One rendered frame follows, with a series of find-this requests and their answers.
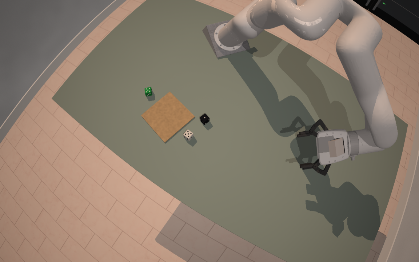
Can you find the tan mat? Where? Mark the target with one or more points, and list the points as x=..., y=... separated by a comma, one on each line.
x=167, y=116

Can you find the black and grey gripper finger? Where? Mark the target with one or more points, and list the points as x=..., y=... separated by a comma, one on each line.
x=312, y=130
x=315, y=167

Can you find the green die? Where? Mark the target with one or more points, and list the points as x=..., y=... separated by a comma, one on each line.
x=148, y=91

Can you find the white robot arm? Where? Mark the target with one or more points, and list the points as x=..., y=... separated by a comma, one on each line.
x=355, y=49

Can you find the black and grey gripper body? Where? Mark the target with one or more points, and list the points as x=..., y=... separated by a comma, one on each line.
x=323, y=149

